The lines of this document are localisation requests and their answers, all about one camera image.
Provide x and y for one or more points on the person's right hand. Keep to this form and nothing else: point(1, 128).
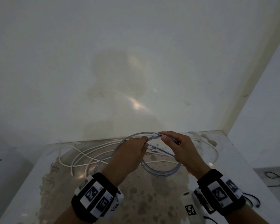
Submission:
point(189, 156)

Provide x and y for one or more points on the person's left hand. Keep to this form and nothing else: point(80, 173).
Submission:
point(128, 158)

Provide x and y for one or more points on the black zip tie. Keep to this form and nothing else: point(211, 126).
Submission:
point(252, 196)
point(249, 201)

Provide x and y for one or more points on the person's right forearm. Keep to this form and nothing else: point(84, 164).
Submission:
point(247, 216)

